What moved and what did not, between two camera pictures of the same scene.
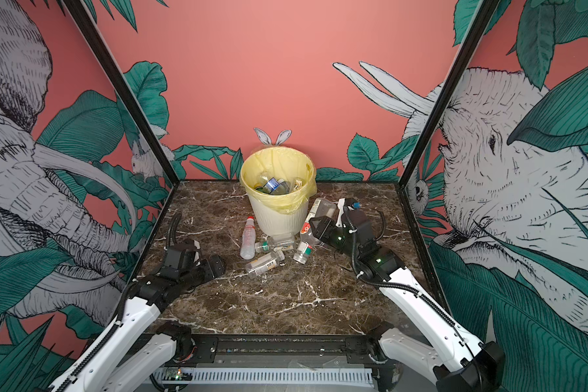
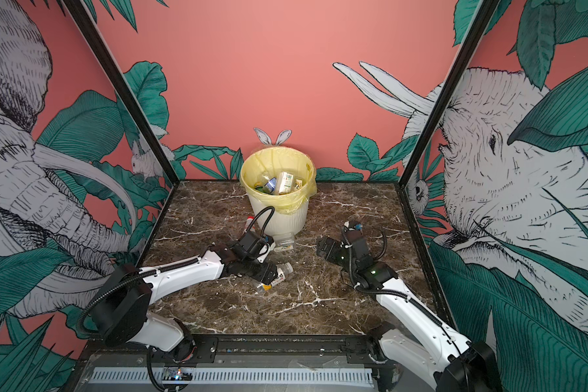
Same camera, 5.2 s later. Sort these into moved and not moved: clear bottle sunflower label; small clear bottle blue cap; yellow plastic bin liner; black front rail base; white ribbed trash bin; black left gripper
Moved: black left gripper; clear bottle sunflower label
Not moved: small clear bottle blue cap; white ribbed trash bin; black front rail base; yellow plastic bin liner
